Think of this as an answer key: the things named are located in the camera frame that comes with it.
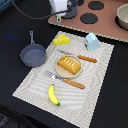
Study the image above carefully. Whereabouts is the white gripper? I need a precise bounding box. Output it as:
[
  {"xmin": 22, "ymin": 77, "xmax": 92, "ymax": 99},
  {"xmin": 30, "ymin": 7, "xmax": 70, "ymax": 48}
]
[{"xmin": 49, "ymin": 0, "xmax": 71, "ymax": 23}]

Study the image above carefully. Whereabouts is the yellow toy cheese wedge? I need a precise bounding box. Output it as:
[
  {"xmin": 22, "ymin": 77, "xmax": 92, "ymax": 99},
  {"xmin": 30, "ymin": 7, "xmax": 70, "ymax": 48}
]
[{"xmin": 54, "ymin": 34, "xmax": 70, "ymax": 45}]

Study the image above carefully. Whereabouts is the light blue milk carton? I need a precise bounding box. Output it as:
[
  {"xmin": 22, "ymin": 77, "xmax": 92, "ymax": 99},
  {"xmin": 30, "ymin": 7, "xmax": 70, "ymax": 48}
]
[{"xmin": 84, "ymin": 33, "xmax": 99, "ymax": 51}]

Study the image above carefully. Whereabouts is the grey toy pan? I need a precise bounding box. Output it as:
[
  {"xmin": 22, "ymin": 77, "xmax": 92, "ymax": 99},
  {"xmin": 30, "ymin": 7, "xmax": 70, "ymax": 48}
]
[{"xmin": 20, "ymin": 32, "xmax": 47, "ymax": 67}]

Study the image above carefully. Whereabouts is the orange toy bread loaf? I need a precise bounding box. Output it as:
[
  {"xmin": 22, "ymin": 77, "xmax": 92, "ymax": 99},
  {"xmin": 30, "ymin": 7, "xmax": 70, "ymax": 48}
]
[{"xmin": 57, "ymin": 56, "xmax": 81, "ymax": 75}]

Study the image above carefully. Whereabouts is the yellow toy banana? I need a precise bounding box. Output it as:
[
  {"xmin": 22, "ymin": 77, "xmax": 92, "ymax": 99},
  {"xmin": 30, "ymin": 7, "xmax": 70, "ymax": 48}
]
[{"xmin": 48, "ymin": 84, "xmax": 60, "ymax": 106}]

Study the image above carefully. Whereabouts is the grey toy pot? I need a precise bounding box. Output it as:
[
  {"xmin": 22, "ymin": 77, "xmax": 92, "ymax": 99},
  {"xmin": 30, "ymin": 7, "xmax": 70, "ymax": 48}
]
[{"xmin": 64, "ymin": 0, "xmax": 78, "ymax": 19}]

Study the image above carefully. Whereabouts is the black stove burner disc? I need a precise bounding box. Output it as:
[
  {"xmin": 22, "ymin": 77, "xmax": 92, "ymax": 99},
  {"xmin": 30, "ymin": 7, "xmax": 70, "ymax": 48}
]
[{"xmin": 88, "ymin": 1, "xmax": 104, "ymax": 10}]

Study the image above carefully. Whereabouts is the beige bowl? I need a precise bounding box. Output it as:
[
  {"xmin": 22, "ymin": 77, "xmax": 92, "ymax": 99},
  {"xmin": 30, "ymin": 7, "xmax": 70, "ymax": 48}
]
[{"xmin": 117, "ymin": 4, "xmax": 128, "ymax": 30}]

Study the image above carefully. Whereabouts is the round wooden plate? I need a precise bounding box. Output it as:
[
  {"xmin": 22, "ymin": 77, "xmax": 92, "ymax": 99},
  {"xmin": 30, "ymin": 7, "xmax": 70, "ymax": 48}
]
[{"xmin": 55, "ymin": 55, "xmax": 82, "ymax": 78}]

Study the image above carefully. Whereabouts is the beige woven placemat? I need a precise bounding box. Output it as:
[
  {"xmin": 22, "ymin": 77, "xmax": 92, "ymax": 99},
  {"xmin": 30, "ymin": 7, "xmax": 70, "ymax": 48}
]
[{"xmin": 13, "ymin": 33, "xmax": 114, "ymax": 128}]

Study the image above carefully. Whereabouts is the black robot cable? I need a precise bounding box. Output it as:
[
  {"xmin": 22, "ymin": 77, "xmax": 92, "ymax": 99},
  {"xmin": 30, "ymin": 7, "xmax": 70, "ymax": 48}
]
[{"xmin": 11, "ymin": 0, "xmax": 59, "ymax": 20}]

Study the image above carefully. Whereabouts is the knife with wooden handle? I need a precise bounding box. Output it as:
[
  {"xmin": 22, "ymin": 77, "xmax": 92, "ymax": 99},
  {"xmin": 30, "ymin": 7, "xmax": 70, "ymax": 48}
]
[{"xmin": 57, "ymin": 49, "xmax": 97, "ymax": 63}]

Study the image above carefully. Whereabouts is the fork with wooden handle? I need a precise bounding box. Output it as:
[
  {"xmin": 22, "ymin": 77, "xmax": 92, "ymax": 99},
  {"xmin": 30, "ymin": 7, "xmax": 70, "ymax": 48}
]
[{"xmin": 43, "ymin": 71, "xmax": 85, "ymax": 89}]

